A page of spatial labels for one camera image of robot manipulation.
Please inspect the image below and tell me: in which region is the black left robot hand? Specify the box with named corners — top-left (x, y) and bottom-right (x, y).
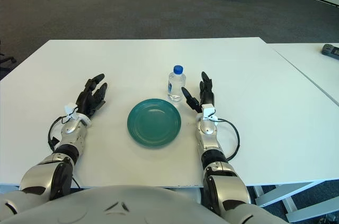
top-left (75, 73), bottom-right (109, 119)

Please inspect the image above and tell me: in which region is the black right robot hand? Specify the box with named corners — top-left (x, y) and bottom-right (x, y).
top-left (181, 71), bottom-right (216, 114)

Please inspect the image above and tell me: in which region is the clear bottle with blue cap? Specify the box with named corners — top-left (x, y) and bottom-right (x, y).
top-left (166, 65), bottom-right (186, 103)

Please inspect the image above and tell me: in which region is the teal round plate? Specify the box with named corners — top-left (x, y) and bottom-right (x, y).
top-left (127, 98), bottom-right (182, 150)

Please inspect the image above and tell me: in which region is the black office chair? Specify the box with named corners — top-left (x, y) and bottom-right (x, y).
top-left (0, 40), bottom-right (16, 69)

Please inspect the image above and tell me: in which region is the grey robot torso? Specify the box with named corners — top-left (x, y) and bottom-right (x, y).
top-left (0, 184), bottom-right (289, 224)

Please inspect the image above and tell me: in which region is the dark grey handheld device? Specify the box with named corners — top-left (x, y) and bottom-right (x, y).
top-left (322, 43), bottom-right (339, 61)

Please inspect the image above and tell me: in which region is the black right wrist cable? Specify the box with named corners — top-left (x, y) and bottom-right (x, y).
top-left (216, 118), bottom-right (240, 161)

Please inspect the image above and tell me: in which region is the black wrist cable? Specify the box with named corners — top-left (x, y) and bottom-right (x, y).
top-left (47, 115), bottom-right (70, 153)
top-left (216, 118), bottom-right (240, 161)

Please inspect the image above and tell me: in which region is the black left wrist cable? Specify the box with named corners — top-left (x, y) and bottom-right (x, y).
top-left (47, 115), bottom-right (70, 153)

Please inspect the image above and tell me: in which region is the white table frame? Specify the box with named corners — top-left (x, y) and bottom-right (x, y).
top-left (248, 178), bottom-right (339, 222)

